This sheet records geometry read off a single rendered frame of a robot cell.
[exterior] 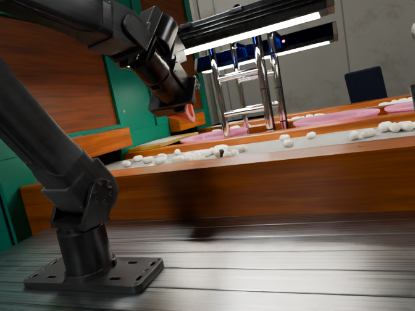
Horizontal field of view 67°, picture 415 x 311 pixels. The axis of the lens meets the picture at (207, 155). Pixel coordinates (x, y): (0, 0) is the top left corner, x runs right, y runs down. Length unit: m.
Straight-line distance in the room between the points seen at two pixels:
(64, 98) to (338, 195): 0.85
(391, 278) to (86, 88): 1.03
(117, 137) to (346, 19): 2.70
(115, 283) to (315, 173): 0.34
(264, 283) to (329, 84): 3.04
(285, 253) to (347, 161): 0.18
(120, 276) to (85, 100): 0.79
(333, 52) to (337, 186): 2.87
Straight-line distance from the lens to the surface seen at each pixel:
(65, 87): 1.11
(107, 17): 0.52
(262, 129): 1.31
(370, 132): 0.80
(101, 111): 1.20
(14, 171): 0.94
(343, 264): 0.41
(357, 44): 3.38
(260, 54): 1.03
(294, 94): 3.36
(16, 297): 0.54
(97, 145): 1.05
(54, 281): 0.51
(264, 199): 0.56
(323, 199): 0.55
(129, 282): 0.43
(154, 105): 0.65
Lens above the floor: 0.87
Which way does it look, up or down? 8 degrees down
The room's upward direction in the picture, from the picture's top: 11 degrees counter-clockwise
